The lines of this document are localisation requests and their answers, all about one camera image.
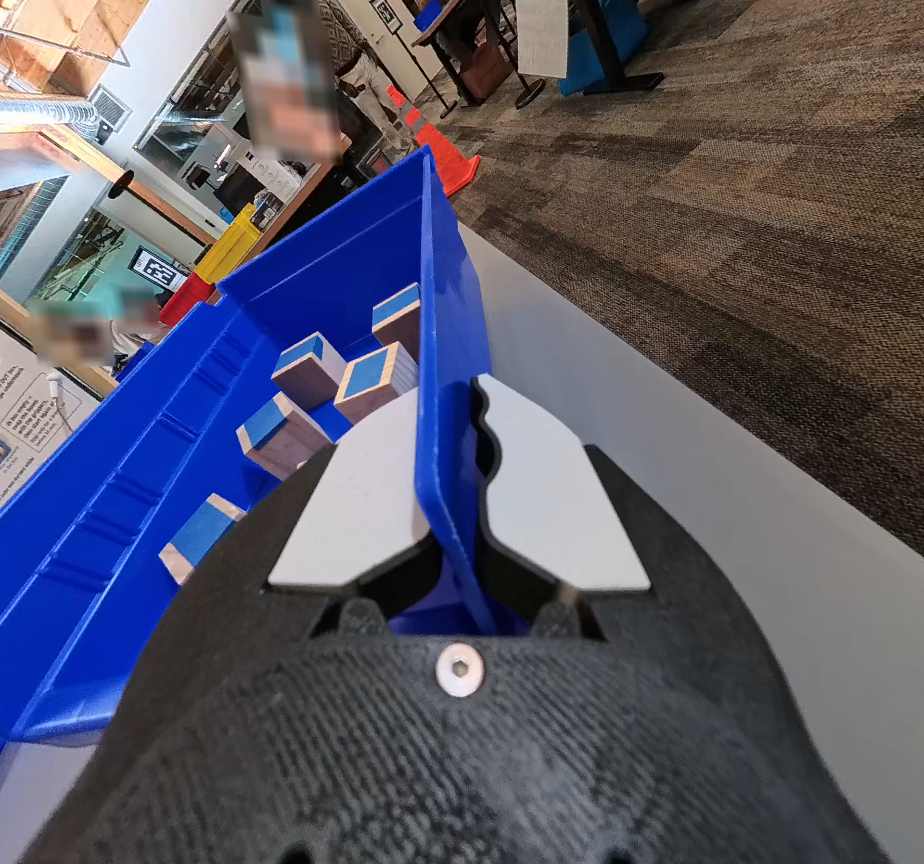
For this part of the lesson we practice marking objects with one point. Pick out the orange traffic cone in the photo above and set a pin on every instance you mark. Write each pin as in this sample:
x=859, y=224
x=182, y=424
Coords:
x=440, y=149

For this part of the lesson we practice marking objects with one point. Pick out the grey desk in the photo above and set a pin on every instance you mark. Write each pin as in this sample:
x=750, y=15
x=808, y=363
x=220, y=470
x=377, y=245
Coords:
x=686, y=517

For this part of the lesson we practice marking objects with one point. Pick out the blue bag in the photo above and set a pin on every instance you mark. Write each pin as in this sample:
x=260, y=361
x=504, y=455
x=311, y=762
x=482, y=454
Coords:
x=621, y=26

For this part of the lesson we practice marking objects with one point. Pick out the red boxes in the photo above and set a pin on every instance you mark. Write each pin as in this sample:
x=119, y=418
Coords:
x=184, y=297

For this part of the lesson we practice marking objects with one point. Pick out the brown top table black legs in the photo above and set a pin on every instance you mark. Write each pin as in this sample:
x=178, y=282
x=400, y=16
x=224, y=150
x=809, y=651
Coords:
x=289, y=210

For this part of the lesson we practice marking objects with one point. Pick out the wooden cube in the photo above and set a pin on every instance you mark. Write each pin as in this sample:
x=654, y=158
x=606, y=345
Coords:
x=395, y=315
x=278, y=438
x=198, y=535
x=368, y=380
x=303, y=373

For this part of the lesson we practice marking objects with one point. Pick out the large spiral air duct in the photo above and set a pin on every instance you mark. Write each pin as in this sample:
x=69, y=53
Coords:
x=43, y=113

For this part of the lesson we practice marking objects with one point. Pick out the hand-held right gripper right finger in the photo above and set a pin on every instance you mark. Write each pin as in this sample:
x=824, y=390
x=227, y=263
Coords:
x=563, y=510

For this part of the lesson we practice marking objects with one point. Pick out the white hanging sheet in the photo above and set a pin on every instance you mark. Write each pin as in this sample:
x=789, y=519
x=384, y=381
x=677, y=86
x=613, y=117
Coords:
x=541, y=19

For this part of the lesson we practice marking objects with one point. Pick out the black round disc on pole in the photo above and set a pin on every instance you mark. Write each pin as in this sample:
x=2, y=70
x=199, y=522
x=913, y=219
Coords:
x=124, y=184

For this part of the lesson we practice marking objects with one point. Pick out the blue plastic bin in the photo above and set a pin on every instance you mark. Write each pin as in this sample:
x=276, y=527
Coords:
x=108, y=553

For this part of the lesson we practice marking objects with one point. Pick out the printed instruction sheet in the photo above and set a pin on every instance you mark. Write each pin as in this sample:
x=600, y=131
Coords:
x=29, y=431

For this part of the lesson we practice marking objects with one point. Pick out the brown box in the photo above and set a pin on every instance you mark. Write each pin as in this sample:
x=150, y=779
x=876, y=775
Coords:
x=487, y=73

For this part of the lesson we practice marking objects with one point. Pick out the black sheet stand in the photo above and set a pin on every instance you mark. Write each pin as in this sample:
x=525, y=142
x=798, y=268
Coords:
x=530, y=95

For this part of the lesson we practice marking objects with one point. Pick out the black sign stand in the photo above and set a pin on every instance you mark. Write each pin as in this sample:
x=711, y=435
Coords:
x=385, y=12

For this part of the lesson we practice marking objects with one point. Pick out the table with black leg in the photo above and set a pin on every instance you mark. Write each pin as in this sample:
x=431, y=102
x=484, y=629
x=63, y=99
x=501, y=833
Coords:
x=599, y=26

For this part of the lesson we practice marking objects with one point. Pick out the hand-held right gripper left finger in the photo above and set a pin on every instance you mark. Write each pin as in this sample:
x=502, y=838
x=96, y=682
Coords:
x=354, y=510

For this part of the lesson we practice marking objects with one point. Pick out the yellow container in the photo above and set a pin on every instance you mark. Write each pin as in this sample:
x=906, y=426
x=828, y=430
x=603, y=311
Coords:
x=227, y=247

